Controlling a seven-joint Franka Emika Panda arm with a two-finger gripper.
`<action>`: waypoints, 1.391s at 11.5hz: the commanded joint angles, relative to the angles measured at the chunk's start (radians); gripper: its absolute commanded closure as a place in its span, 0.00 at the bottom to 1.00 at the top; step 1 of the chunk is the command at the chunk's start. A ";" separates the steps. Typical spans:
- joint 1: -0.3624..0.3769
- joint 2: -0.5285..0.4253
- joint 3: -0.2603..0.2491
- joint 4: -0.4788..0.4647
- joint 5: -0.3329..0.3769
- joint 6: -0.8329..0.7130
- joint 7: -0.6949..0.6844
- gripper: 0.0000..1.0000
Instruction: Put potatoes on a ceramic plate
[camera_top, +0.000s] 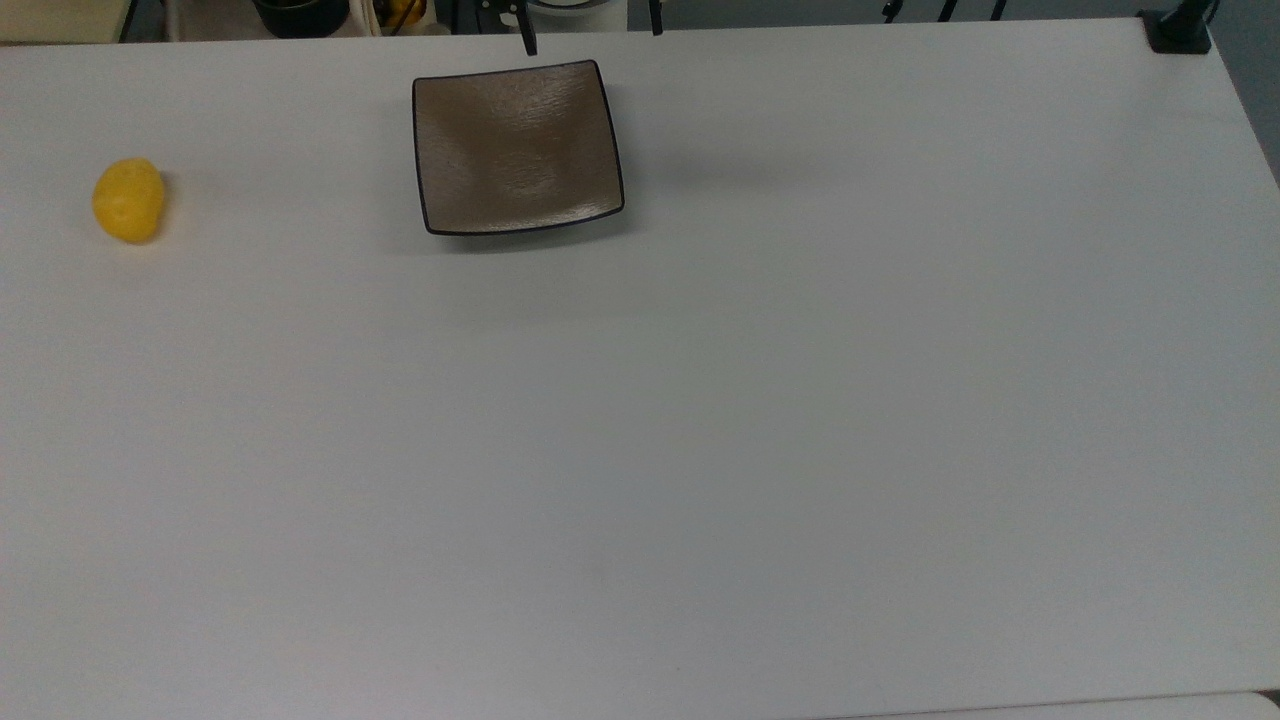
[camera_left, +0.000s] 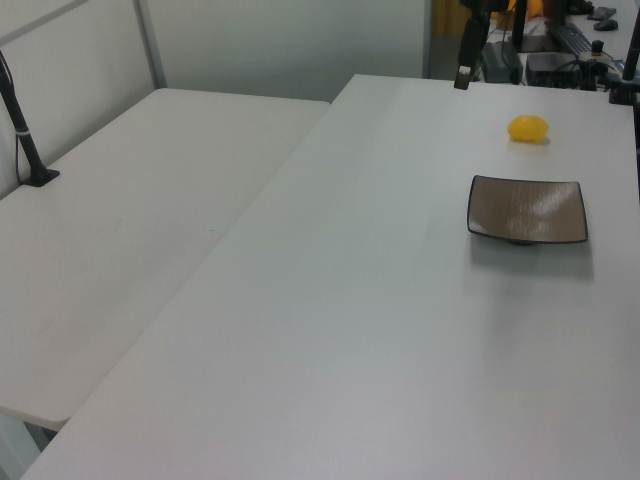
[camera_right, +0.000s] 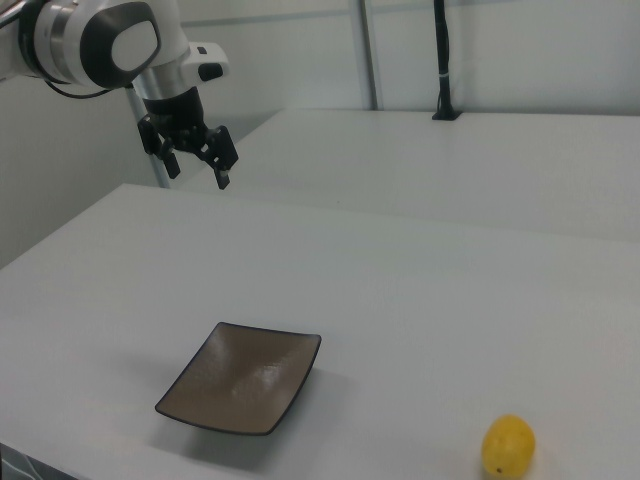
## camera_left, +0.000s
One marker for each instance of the brown square ceramic plate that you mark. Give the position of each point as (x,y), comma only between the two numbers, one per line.
(525,210)

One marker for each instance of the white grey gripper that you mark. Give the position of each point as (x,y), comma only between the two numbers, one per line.
(481,6)

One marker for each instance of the black camera pole with base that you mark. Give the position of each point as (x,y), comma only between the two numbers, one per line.
(22,135)

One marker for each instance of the grey equipment box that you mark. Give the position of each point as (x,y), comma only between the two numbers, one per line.
(497,62)

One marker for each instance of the black monitor stand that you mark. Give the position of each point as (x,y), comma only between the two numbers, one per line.
(519,25)

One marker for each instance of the black equipment box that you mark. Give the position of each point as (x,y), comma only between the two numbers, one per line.
(550,67)

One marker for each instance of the brown wooden door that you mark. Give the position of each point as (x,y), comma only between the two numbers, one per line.
(450,17)

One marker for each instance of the orange yellow object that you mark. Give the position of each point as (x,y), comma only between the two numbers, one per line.
(535,7)

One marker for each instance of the black clamp pole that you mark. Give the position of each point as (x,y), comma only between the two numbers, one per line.
(629,65)

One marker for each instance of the black computer mouse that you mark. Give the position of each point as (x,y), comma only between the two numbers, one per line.
(606,25)

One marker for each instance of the black computer keyboard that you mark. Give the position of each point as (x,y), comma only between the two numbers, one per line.
(572,37)

